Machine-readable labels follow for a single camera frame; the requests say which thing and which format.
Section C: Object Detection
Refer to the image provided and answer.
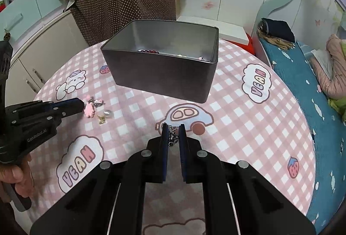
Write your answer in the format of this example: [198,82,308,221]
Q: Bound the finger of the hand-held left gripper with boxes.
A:
[11,105,85,131]
[6,98,83,117]

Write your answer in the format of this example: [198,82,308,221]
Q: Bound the pink bear charm keychain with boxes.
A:
[83,95,106,118]

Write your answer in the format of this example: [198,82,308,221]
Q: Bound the beige cloth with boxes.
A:
[257,27,296,51]

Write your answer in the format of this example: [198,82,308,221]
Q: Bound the person's left hand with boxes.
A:
[0,155,35,203]

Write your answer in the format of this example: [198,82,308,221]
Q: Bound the beige cabinet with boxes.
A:
[5,10,90,106]

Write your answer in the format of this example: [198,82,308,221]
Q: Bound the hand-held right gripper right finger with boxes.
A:
[178,124,317,235]

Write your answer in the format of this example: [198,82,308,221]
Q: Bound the pink checked tablecloth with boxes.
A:
[28,35,325,235]

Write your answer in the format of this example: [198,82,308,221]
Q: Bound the white board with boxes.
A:
[176,16,250,45]

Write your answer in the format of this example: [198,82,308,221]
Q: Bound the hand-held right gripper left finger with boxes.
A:
[29,123,169,235]

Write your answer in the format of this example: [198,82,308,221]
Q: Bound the grey metal tin box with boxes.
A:
[101,20,219,104]

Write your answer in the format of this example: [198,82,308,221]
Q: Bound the white pillow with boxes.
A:
[304,47,335,80]

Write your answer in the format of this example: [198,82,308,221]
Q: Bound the teal candy print bed sheet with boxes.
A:
[258,35,346,227]

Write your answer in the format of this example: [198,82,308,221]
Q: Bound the pearl gold brooch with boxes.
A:
[97,109,113,125]

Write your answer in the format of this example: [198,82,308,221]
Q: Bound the brown polka dot cloth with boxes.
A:
[63,0,177,47]

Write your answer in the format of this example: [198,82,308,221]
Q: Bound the pink padded jacket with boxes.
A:
[309,34,346,101]

